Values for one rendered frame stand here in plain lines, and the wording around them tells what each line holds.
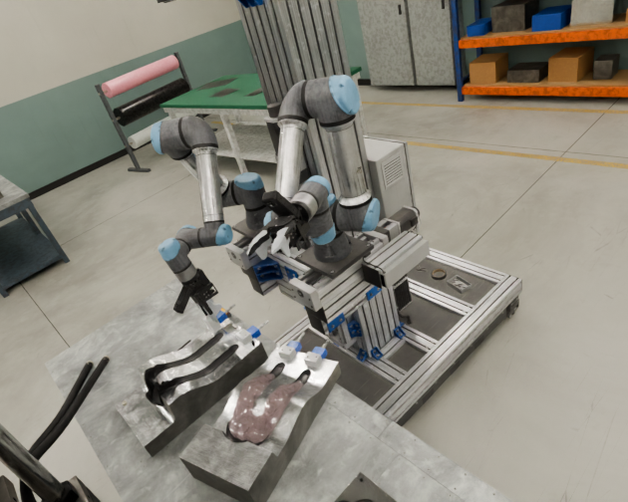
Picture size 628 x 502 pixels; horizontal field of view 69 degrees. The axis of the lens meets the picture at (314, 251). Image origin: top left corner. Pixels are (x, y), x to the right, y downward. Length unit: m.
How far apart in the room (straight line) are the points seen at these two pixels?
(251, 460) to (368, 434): 0.35
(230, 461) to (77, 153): 7.11
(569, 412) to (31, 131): 7.39
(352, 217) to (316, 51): 0.60
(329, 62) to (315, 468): 1.35
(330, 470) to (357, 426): 0.15
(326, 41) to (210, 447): 1.39
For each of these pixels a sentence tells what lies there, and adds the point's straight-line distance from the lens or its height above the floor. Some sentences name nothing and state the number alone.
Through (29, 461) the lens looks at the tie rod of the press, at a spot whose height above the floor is 1.01.
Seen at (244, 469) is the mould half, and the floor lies 0.91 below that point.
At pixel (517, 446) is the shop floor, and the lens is 2.37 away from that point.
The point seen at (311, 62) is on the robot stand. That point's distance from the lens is 1.74.
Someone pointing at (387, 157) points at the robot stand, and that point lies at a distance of 1.98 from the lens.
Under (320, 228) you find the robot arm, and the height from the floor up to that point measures 1.34.
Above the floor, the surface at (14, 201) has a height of 0.78.
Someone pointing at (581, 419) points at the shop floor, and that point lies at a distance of 2.49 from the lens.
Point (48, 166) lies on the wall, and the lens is 8.06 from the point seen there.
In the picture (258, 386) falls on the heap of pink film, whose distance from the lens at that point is 1.53.
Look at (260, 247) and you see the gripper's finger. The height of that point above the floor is 1.43.
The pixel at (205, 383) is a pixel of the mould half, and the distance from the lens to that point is 1.64.
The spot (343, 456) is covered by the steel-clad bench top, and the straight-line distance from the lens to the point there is 1.43.
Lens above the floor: 2.00
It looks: 32 degrees down
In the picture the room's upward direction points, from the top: 17 degrees counter-clockwise
